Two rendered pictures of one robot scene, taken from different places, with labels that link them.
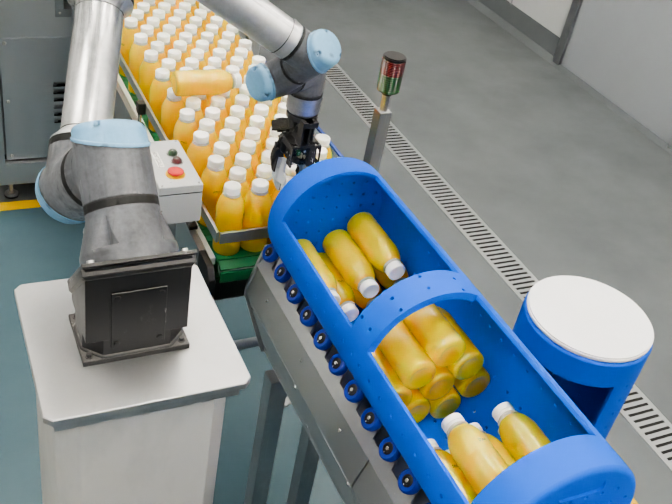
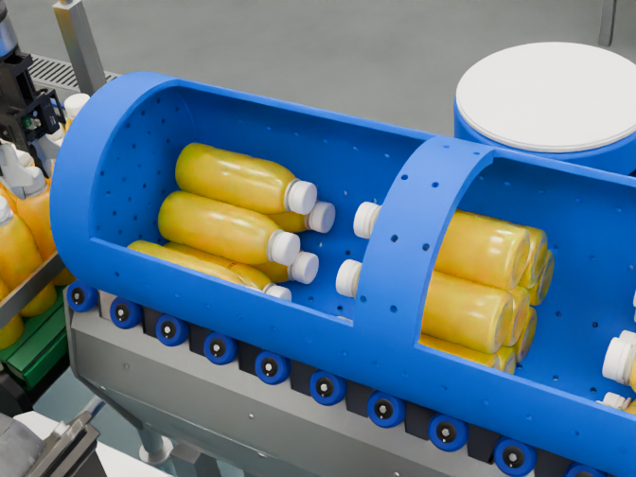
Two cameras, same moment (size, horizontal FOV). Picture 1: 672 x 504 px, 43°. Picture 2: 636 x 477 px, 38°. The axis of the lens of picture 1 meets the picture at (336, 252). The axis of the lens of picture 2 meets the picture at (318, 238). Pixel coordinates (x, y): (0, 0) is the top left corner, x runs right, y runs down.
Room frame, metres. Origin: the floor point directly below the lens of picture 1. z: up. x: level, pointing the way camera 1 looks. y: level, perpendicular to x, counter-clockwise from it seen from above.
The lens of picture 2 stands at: (0.61, 0.21, 1.78)
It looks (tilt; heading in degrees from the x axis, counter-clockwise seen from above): 41 degrees down; 337
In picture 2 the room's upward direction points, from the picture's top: 9 degrees counter-clockwise
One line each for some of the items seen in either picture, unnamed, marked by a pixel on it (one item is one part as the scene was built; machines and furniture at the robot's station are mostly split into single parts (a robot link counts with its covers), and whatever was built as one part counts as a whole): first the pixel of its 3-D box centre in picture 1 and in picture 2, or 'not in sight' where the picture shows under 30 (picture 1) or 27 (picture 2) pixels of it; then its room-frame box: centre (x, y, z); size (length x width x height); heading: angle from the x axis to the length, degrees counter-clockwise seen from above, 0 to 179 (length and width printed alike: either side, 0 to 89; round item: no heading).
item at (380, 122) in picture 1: (348, 267); (142, 240); (2.13, -0.05, 0.55); 0.04 x 0.04 x 1.10; 31
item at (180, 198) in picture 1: (168, 180); not in sight; (1.64, 0.41, 1.05); 0.20 x 0.10 x 0.10; 31
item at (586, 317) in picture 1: (589, 316); (553, 93); (1.48, -0.57, 1.03); 0.28 x 0.28 x 0.01
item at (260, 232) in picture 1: (299, 228); (87, 233); (1.69, 0.10, 0.96); 0.40 x 0.01 x 0.03; 121
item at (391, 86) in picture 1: (389, 81); not in sight; (2.13, -0.05, 1.18); 0.06 x 0.06 x 0.05
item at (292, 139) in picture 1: (300, 136); (9, 96); (1.68, 0.13, 1.21); 0.09 x 0.08 x 0.12; 32
